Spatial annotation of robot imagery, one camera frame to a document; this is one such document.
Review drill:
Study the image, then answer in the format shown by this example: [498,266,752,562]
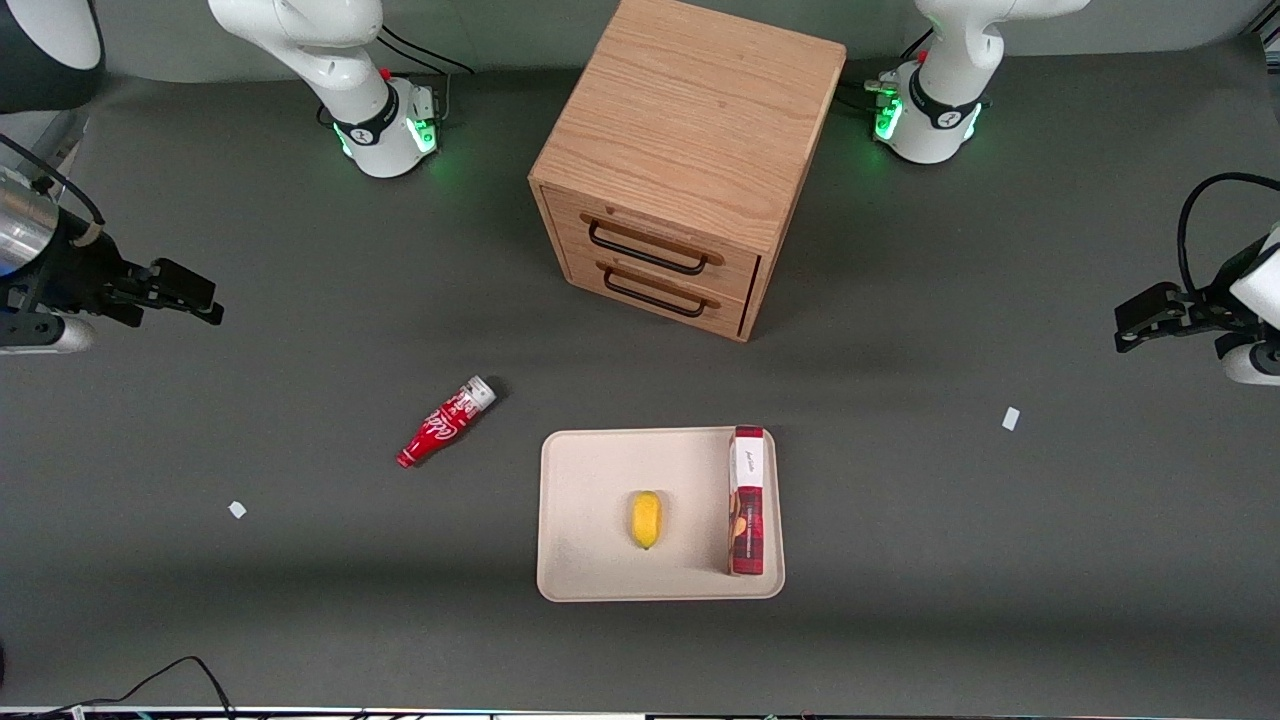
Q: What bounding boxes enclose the black cable at table edge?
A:
[0,655,237,720]

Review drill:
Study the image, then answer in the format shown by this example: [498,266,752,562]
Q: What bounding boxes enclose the wooden drawer with black handle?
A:
[543,187,761,301]
[562,248,753,337]

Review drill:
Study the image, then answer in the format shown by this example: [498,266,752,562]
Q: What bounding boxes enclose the wooden drawer cabinet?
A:
[528,0,848,344]

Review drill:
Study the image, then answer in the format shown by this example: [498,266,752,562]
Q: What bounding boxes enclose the black cables behind right base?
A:
[376,24,477,121]

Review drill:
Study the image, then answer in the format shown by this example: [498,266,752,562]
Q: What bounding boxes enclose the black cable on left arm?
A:
[1177,172,1280,297]

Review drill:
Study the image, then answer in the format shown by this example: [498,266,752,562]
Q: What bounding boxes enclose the black cables behind base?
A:
[376,24,477,121]
[836,30,936,116]

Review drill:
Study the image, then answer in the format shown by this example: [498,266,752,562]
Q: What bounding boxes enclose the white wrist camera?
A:
[0,310,97,357]
[1222,338,1280,388]

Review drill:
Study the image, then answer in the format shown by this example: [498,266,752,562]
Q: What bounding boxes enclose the red coke bottle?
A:
[396,375,498,470]

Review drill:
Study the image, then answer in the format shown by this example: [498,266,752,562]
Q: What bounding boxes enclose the beige plastic tray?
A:
[536,427,786,603]

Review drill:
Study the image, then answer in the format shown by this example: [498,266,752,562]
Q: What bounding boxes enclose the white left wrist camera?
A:
[1222,338,1280,388]

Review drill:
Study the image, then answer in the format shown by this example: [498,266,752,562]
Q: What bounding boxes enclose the black cables behind left base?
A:
[836,30,936,116]

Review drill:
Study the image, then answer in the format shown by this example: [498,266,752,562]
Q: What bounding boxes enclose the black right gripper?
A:
[38,215,226,328]

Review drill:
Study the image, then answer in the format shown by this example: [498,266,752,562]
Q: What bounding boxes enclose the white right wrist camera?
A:
[0,310,97,357]

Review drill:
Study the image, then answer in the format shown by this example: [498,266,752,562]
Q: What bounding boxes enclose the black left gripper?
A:
[1114,238,1271,354]

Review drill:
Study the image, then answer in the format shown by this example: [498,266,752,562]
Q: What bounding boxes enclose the red white cookie box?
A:
[727,426,767,577]

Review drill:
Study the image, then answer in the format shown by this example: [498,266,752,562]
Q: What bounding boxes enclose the yellow lemon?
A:
[630,490,664,551]

